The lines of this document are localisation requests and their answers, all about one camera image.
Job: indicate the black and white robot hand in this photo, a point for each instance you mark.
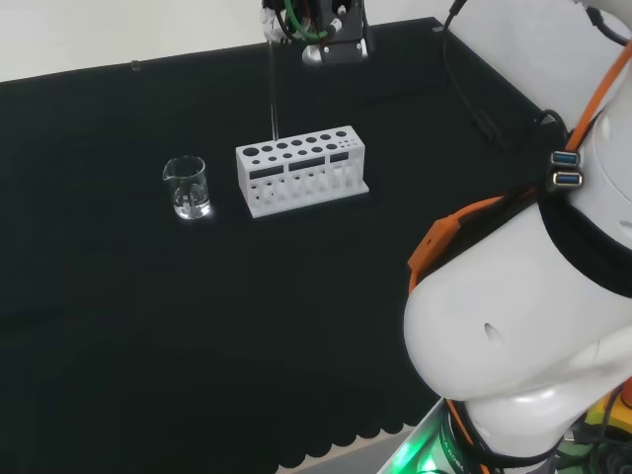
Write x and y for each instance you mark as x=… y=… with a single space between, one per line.
x=345 y=20

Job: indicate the clear glass rod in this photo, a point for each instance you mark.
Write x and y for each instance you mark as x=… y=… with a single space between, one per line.
x=273 y=89

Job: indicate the white test tube rack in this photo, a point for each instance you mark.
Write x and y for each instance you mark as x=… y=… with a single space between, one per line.
x=243 y=170

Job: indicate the small clear glass beaker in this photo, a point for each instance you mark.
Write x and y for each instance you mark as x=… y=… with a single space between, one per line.
x=190 y=207

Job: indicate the black bench cloth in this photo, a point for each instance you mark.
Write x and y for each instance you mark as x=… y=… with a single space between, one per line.
x=197 y=321

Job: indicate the yellow stop button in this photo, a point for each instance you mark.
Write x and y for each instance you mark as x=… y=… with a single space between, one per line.
x=605 y=412

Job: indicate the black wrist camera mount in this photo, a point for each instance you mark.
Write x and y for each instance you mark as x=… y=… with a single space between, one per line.
x=345 y=52

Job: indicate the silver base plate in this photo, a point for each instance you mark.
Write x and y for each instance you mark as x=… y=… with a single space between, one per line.
x=395 y=459

